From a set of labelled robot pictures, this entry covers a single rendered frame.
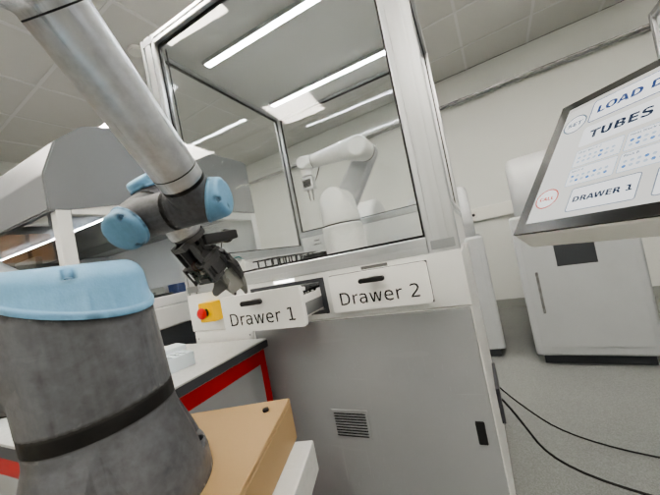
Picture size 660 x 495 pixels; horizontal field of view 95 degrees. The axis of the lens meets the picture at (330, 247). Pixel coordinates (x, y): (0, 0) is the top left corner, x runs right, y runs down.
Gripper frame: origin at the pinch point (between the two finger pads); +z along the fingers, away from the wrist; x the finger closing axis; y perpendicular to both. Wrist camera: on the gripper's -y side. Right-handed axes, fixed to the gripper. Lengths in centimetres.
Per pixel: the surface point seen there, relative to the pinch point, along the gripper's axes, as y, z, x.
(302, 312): 0.6, 11.3, 14.2
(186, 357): 13.3, 11.0, -19.9
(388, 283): -11.6, 16.3, 35.4
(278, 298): -2.2, 7.4, 7.5
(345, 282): -12.8, 14.6, 22.7
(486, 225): -276, 190, 75
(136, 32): -173, -105, -126
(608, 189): 1, -7, 78
